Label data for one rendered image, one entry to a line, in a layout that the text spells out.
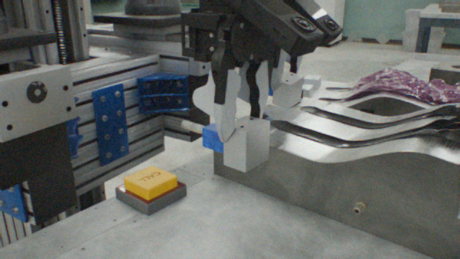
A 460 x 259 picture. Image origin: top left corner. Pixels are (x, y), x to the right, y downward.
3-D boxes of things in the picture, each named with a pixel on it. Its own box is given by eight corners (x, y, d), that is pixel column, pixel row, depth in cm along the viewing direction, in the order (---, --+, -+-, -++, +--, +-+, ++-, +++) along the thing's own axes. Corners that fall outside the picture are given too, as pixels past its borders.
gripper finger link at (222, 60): (228, 102, 49) (240, 30, 48) (240, 105, 48) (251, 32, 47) (203, 102, 46) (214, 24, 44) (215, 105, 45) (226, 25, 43)
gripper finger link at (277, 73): (254, 83, 80) (264, 37, 77) (279, 92, 77) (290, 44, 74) (245, 84, 78) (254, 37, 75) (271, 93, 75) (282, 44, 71)
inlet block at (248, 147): (172, 147, 57) (169, 110, 56) (196, 137, 61) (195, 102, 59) (245, 173, 49) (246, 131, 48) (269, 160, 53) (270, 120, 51)
